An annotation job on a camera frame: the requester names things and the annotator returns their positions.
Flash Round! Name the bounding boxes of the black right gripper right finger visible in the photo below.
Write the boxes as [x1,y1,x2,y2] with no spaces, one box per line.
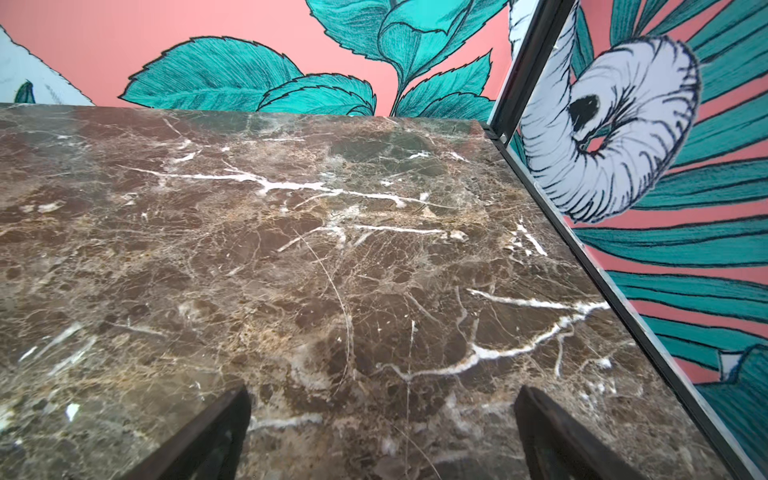
[513,385,643,480]

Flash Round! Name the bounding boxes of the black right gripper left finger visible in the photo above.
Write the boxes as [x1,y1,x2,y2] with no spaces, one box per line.
[123,386,251,479]

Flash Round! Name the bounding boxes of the black right corner post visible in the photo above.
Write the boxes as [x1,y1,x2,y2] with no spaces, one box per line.
[493,1,767,479]

